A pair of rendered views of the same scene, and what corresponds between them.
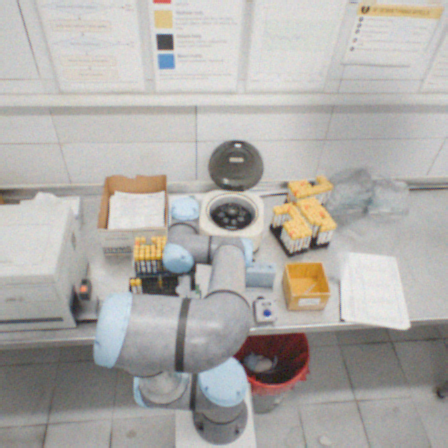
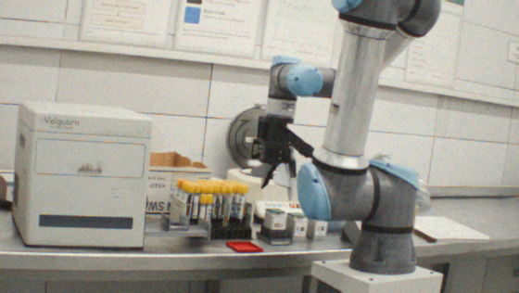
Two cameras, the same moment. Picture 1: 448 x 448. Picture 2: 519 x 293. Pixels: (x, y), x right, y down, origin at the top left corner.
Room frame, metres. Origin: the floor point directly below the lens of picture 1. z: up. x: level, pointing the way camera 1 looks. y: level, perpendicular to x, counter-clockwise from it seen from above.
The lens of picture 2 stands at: (-0.77, 0.74, 1.29)
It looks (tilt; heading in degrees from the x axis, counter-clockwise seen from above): 6 degrees down; 340
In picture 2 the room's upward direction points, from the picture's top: 7 degrees clockwise
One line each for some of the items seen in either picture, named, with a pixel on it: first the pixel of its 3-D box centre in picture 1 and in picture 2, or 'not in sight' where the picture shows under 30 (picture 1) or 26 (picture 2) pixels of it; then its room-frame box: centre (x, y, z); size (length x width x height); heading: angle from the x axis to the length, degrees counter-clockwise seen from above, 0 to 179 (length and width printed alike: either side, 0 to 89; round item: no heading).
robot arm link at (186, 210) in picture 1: (185, 219); (284, 77); (0.76, 0.10, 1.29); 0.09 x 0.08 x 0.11; 179
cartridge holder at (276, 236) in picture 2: not in sight; (272, 234); (0.76, 0.08, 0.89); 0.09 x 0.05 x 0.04; 5
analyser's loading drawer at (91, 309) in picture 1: (97, 307); (165, 225); (0.69, 0.38, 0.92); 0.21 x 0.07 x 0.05; 98
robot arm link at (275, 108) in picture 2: not in sight; (282, 108); (0.76, 0.10, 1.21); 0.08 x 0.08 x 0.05
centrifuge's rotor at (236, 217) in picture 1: (231, 216); not in sight; (1.10, -0.03, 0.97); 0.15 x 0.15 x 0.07
